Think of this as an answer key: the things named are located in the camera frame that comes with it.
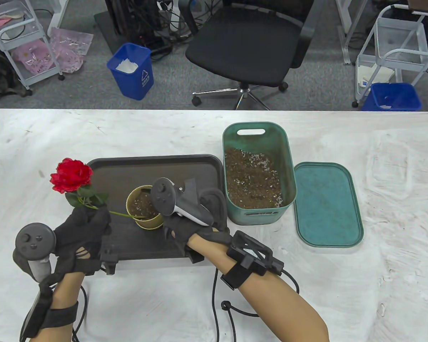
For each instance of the person's left hand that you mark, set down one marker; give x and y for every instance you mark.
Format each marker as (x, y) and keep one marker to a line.
(80, 231)

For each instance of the person's right hand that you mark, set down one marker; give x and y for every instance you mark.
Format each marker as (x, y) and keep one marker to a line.
(182, 231)

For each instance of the brown potting mix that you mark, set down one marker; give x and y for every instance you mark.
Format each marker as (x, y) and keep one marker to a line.
(144, 205)
(253, 178)

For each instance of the red artificial rose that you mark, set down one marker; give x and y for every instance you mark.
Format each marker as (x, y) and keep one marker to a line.
(71, 174)

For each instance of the person's right forearm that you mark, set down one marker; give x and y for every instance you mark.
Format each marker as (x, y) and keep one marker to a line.
(278, 306)

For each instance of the person's left forearm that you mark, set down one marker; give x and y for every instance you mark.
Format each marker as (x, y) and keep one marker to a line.
(66, 290)

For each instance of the yellow ribbed flower pot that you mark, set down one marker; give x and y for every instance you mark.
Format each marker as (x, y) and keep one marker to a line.
(146, 222)

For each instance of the grey handheld controller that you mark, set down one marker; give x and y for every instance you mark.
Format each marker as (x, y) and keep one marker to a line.
(164, 196)
(32, 238)

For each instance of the dark brown plastic tray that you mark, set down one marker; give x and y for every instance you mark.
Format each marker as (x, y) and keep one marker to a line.
(192, 171)

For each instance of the green plastic bin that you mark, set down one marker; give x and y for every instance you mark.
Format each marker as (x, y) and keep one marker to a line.
(256, 139)

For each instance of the green plastic bin lid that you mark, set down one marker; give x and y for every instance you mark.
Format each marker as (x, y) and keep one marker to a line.
(331, 203)

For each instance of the blue waste bin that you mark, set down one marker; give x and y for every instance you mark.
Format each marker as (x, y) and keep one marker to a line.
(392, 98)
(132, 80)

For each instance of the white crumpled paper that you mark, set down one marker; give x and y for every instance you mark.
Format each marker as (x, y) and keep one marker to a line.
(126, 67)

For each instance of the pink plastic bag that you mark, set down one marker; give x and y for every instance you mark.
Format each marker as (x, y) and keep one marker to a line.
(71, 50)
(34, 57)

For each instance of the black office chair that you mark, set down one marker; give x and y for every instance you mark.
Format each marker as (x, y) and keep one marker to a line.
(242, 50)

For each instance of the black floor mat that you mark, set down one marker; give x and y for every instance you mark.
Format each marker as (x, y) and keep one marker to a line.
(105, 32)

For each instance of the black computer tower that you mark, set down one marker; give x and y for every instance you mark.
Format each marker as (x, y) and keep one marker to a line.
(132, 17)

